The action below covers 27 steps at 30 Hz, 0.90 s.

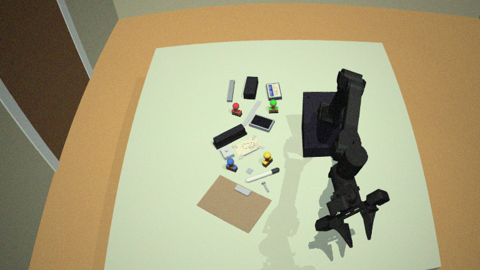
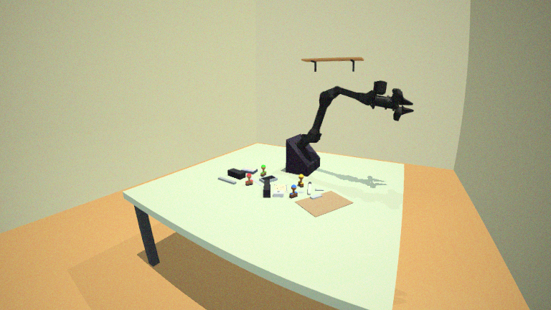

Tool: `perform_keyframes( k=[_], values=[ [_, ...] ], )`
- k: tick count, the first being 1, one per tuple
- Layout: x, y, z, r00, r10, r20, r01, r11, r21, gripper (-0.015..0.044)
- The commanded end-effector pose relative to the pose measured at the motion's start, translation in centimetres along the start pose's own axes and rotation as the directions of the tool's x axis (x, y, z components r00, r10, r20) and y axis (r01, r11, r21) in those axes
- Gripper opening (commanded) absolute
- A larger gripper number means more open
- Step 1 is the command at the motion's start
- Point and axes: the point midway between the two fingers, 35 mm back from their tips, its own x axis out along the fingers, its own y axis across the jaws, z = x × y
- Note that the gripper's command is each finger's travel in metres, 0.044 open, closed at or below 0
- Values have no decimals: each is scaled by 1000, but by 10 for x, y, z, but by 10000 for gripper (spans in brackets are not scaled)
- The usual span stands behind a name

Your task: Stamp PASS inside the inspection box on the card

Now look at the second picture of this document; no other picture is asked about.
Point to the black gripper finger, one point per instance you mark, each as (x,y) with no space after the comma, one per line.
(404,101)
(406,110)

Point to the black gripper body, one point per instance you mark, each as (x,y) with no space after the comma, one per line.
(396,108)

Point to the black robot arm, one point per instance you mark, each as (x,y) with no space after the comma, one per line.
(371,98)

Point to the brown clipboard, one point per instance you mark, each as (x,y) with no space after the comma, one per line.
(320,204)

